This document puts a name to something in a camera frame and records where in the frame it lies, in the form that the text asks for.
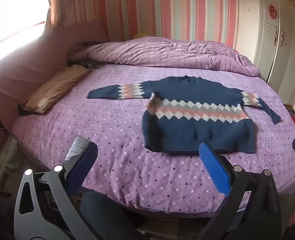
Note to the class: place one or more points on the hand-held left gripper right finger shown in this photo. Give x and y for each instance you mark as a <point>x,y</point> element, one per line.
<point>213,170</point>

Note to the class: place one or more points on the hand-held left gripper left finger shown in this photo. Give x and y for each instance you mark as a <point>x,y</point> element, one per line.
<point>83,165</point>

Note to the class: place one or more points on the navy patterned knit sweater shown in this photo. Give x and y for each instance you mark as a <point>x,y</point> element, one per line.
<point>195,92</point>

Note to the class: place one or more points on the person's leg in dark pants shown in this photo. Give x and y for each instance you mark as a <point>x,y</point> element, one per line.
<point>102,207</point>

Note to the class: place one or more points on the bed with purple dotted sheet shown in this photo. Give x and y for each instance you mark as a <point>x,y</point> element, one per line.
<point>100,120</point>

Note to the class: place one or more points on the tan pillow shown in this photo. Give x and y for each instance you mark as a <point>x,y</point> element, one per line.
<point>55,90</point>

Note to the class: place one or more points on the pink padded headboard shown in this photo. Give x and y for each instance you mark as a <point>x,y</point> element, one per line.
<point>37,52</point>

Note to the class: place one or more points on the white wardrobe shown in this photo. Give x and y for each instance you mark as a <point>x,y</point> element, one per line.
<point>275,42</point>

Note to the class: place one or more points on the purple dotted quilt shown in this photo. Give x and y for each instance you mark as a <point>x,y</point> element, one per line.
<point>162,50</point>

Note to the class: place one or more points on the yellow item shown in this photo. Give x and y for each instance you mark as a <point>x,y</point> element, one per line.
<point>140,35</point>

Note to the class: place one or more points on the pink curtain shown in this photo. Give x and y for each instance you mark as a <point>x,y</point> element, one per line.
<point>60,2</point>

